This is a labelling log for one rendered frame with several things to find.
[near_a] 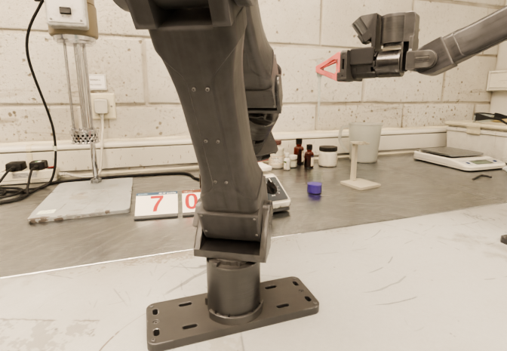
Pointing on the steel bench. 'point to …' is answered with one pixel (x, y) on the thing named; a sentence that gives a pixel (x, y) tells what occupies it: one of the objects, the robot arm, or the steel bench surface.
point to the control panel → (277, 191)
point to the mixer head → (70, 7)
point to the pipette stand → (355, 171)
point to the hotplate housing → (279, 200)
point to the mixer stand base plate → (85, 200)
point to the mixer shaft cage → (85, 134)
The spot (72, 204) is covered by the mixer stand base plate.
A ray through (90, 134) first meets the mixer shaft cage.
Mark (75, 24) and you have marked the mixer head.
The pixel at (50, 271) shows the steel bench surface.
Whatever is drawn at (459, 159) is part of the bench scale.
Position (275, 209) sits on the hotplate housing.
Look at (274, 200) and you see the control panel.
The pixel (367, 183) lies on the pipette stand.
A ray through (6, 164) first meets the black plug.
